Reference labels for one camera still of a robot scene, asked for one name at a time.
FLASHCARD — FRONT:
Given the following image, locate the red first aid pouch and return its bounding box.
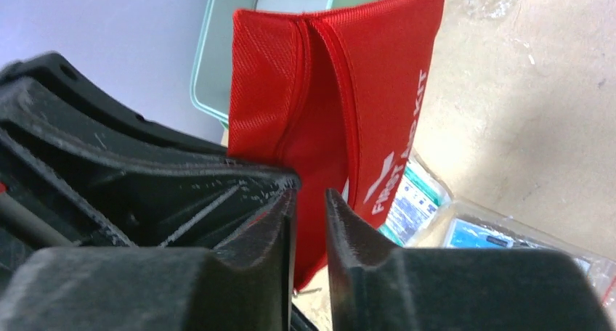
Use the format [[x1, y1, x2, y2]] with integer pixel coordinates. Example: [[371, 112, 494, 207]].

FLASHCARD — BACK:
[[227, 0, 445, 290]]

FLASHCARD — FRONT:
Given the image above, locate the mint green storage case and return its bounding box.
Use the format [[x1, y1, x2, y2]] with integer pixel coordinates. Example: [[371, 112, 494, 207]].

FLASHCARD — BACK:
[[190, 0, 375, 125]]

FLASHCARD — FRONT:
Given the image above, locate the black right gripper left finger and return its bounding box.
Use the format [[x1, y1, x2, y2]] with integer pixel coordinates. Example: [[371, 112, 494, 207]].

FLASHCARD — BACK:
[[1, 191, 296, 330]]

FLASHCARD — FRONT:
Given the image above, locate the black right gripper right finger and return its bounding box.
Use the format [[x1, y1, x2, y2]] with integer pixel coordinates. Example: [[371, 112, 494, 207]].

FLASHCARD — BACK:
[[325, 189, 612, 330]]

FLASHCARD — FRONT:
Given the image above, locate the green white mask packet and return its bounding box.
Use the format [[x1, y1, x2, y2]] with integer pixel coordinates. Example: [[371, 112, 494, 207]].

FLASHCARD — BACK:
[[378, 154, 452, 247]]

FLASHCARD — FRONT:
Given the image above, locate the clear zip bag of pads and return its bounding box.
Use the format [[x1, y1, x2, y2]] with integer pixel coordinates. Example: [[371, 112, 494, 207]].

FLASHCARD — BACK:
[[407, 200, 615, 314]]

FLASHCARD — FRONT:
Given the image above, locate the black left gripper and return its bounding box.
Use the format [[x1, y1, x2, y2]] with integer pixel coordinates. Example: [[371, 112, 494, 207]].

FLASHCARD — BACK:
[[1, 52, 300, 297]]

